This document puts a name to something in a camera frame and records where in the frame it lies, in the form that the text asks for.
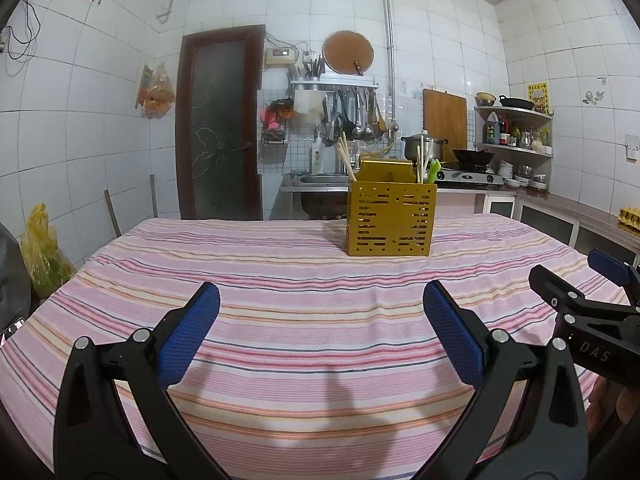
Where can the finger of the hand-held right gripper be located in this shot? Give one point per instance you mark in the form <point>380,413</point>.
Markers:
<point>607,266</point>
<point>555,287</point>

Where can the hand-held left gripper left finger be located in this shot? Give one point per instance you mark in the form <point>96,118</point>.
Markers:
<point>192,332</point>

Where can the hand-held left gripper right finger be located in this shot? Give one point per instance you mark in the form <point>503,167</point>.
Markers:
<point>452,330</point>

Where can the yellow slotted utensil holder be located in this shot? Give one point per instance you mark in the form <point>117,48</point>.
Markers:
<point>392,215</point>

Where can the wooden chopstick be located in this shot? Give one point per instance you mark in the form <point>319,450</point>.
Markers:
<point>346,150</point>
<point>345,160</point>
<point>341,157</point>

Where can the person's right hand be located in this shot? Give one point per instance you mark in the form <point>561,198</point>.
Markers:
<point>617,407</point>

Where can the egg carton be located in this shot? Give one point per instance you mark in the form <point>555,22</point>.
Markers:
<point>629,217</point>

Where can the kitchen counter cabinet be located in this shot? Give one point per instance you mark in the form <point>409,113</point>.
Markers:
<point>550,220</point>

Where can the pink striped tablecloth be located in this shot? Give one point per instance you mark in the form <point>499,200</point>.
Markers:
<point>300,280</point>

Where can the steel gas stove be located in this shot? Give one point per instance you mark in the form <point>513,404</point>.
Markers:
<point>467,178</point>

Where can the leaning wooden stick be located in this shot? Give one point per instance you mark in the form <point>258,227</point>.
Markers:
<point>112,212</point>

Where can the black wok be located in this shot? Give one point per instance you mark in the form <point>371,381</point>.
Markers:
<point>472,157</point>

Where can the yellow plastic bag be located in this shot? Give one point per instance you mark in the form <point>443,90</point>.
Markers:
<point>42,252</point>

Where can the steel cooking pot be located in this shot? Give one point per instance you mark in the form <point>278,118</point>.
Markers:
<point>412,147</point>

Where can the black pan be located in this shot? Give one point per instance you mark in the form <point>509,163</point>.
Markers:
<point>516,102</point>

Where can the steel kitchen sink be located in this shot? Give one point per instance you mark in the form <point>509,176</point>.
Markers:
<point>320,181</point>

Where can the brown bowl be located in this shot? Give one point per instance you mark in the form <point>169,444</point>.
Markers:
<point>484,99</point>

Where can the rectangular wooden cutting board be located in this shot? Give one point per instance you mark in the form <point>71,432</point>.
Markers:
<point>445,115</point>

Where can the brown door with glass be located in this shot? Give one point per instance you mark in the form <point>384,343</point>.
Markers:
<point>222,125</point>

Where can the white dish soap bottle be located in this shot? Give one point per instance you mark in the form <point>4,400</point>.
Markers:
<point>316,157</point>

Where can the hanging metal ladle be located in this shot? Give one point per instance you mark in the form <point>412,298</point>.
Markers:
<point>357,130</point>

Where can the hanging orange plastic bag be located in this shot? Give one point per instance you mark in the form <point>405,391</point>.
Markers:
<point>157,95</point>

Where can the white hanging bag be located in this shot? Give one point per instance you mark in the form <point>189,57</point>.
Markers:
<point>306,102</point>

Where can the white control box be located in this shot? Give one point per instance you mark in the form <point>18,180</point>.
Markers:
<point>280,56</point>

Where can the round wooden board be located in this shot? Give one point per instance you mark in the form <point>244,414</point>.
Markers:
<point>345,51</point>

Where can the white wall switch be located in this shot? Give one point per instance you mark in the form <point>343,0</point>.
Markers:
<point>634,147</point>

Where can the corner wall shelf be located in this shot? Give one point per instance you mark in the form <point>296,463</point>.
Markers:
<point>515,149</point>

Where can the yellow wall poster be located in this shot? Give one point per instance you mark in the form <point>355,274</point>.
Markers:
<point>537,97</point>

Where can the metal wall rack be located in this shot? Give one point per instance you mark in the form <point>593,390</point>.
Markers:
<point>332,83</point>

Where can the grey vertical wall pipe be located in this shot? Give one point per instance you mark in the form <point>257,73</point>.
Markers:
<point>388,35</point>

